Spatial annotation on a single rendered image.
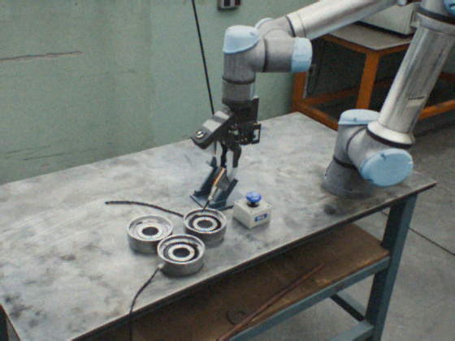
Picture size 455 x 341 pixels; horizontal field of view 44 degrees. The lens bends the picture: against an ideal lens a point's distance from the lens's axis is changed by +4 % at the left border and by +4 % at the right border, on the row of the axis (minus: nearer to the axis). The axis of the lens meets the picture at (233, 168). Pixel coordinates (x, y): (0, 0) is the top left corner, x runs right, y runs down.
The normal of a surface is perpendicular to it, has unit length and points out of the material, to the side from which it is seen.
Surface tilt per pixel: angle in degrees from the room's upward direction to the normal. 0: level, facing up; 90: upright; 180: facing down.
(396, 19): 89
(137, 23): 90
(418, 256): 0
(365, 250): 0
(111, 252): 0
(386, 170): 98
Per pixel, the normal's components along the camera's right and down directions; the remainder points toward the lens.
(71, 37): 0.60, 0.42
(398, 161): 0.14, 0.60
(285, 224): 0.07, -0.87
